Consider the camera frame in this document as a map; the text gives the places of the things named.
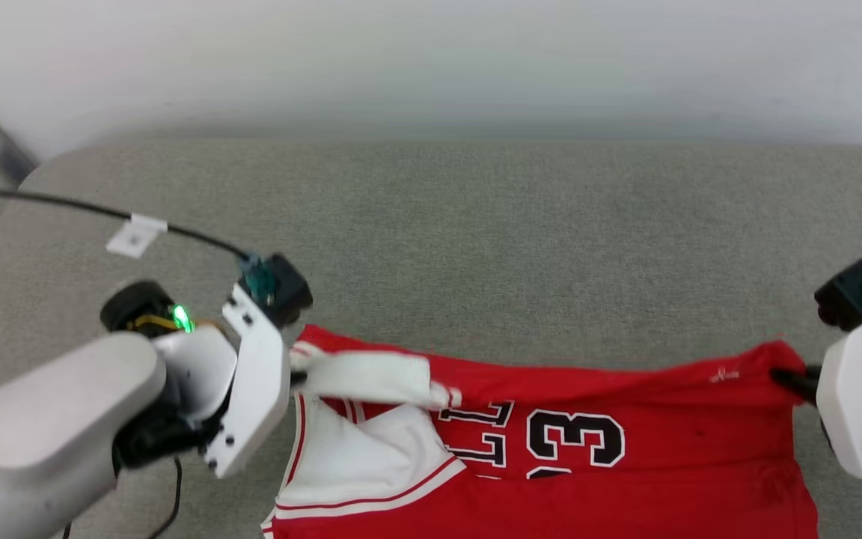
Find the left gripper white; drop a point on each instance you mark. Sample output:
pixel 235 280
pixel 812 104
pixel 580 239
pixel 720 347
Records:
pixel 259 389

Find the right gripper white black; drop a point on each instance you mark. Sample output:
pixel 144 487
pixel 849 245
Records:
pixel 850 397

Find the red white basketball jersey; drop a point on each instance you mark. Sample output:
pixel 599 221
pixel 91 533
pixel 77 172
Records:
pixel 625 494

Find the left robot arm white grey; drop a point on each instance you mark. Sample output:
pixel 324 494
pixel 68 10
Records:
pixel 49 419

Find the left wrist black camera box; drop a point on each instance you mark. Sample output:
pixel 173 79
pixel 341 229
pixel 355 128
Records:
pixel 289 288

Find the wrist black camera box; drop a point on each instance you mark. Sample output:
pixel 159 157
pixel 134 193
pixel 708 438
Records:
pixel 289 288
pixel 846 296

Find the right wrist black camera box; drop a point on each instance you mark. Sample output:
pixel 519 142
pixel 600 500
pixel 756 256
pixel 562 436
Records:
pixel 846 296

